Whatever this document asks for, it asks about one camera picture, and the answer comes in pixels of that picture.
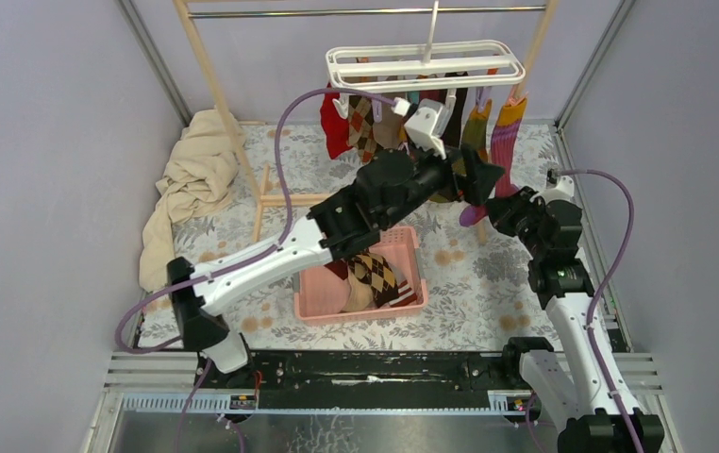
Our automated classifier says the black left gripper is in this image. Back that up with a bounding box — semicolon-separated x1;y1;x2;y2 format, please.
377;133;498;227

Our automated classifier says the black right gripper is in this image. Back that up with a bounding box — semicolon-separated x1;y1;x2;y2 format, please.
482;187;547;260

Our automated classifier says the green orange sock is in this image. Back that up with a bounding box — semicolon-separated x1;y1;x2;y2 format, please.
427;99;493;205

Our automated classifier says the brown yellow argyle sock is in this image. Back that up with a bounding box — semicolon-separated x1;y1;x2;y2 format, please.
348;252;398;310

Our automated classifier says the striped beige maroon sock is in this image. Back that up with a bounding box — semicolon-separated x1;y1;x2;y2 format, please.
326;258;376;313

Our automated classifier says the pink plastic basket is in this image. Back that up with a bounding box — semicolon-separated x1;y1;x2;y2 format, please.
293;226;428;326

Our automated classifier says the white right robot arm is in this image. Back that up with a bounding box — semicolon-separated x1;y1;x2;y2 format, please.
486;187;665;452

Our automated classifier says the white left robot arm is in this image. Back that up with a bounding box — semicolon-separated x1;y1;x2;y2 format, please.
167;146;505;388

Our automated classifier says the white clip sock hanger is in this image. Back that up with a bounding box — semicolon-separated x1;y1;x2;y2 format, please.
326;2;527;93

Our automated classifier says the dark brown striped sock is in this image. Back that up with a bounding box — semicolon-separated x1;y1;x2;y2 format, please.
442;88;468;147

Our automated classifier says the floral patterned mat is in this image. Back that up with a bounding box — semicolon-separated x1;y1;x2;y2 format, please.
138;123;561;351

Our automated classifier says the maroon purple striped sock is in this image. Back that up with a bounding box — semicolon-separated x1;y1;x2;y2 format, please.
397;90;442;151

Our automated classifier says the orange beige argyle sock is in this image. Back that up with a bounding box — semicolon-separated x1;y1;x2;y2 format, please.
347;95;378;164

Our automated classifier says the grey maroon striped sock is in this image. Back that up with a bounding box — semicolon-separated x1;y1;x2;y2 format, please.
388;277;418;308

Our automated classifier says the red sock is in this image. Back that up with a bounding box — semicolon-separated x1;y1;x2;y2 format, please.
319;92;351;159

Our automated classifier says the wooden clothes rack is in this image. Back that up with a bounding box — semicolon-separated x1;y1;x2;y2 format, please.
172;0;560;246

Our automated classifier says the beige crumpled cloth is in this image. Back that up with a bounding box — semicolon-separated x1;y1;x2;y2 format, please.
139;109;244;293

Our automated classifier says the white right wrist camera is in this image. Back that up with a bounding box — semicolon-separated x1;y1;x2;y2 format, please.
531;169;576;205

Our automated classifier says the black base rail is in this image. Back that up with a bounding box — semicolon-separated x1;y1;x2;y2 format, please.
197;337;554;411

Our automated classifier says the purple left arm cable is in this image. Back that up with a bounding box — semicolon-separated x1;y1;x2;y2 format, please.
114;88;401;355

